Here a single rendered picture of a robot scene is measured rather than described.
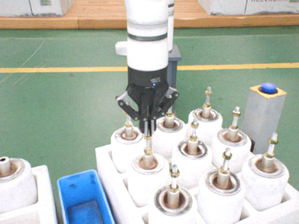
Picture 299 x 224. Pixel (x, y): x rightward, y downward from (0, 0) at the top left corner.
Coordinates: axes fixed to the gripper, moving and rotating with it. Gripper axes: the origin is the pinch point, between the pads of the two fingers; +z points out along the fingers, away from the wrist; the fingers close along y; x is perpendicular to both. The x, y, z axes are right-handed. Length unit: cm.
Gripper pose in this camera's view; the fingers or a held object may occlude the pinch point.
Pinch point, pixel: (147, 125)
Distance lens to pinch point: 61.3
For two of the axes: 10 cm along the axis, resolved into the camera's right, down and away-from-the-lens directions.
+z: 0.0, 8.5, 5.3
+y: 9.5, -1.7, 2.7
